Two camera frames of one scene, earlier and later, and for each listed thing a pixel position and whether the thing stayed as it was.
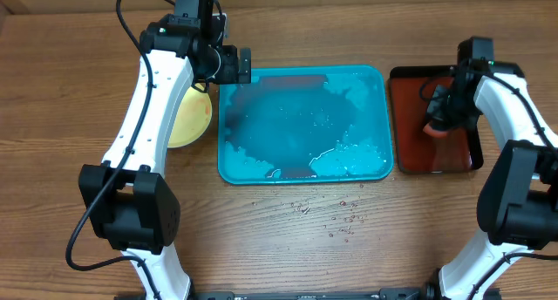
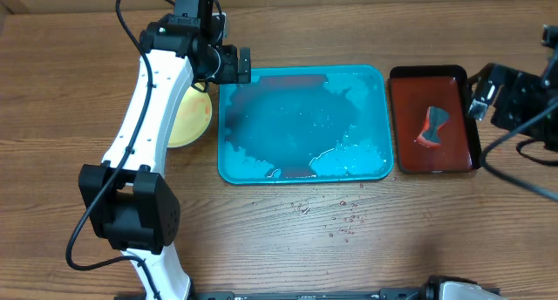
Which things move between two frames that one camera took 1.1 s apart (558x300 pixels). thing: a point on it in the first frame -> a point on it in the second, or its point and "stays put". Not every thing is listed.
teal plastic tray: x=306 y=125 stays put
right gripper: x=438 y=110 -> x=497 y=95
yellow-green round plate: x=192 y=120 stays put
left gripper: x=230 y=74 stays put
